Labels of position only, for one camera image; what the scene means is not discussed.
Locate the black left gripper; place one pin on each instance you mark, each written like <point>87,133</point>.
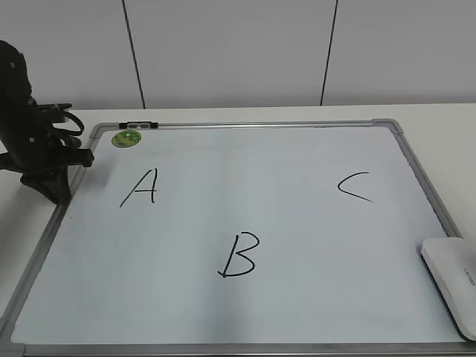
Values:
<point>46,170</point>

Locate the white board eraser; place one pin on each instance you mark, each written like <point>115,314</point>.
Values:
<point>451,262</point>

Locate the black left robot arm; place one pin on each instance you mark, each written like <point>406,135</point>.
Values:
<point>41,141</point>

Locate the green round magnet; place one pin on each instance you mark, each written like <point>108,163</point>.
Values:
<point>126,139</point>

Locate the black marker clip holder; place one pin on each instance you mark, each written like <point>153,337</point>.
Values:
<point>138,125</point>

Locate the grey framed whiteboard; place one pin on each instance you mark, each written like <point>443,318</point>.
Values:
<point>240,239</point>

